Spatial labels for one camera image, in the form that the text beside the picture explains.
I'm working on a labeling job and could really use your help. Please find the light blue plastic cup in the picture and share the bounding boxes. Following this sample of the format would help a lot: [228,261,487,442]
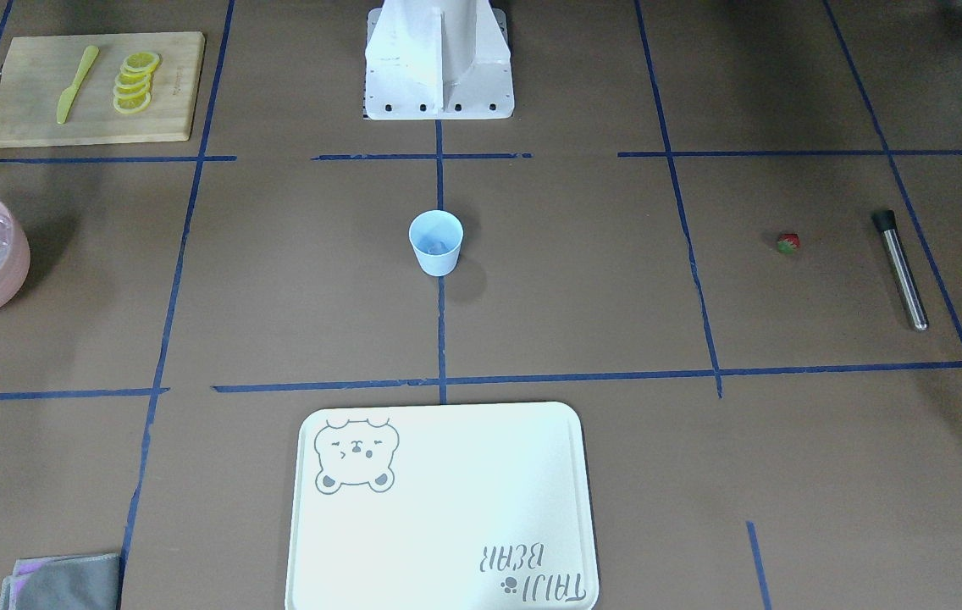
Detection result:
[408,211,464,277]

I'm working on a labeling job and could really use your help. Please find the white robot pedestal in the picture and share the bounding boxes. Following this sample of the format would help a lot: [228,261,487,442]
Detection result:
[362,1,515,121]

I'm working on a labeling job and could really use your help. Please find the red strawberry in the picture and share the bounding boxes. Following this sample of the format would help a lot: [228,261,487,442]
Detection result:
[776,233,801,254]

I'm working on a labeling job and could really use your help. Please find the grey folded cloth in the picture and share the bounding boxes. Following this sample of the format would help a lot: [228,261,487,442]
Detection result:
[0,553,121,609]

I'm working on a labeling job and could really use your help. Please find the cream bear tray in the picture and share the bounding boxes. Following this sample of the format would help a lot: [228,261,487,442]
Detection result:
[284,402,600,609]

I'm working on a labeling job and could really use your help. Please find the steel muddler black tip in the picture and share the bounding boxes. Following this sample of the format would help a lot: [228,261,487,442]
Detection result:
[871,209,929,331]

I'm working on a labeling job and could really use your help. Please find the lemon slices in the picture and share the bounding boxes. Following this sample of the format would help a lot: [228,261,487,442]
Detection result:
[112,51,161,115]

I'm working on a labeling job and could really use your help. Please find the yellow plastic knife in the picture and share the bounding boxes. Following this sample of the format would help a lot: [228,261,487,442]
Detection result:
[55,45,99,125]

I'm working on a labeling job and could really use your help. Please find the wooden cutting board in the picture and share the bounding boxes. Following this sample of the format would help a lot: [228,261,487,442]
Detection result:
[0,31,206,149]

